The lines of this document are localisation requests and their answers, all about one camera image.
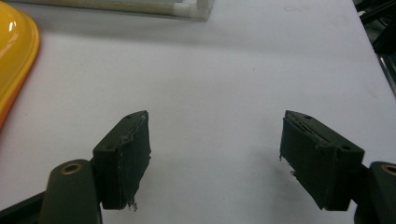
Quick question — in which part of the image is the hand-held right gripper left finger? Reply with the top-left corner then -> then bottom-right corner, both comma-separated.
92,110 -> 152,212

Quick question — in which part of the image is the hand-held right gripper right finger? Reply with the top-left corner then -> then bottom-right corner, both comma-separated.
278,109 -> 365,212

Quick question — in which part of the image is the yellow rubber rain boot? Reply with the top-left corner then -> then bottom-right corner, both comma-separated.
0,1 -> 41,129

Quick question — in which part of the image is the black metal stand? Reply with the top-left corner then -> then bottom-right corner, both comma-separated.
352,0 -> 396,98

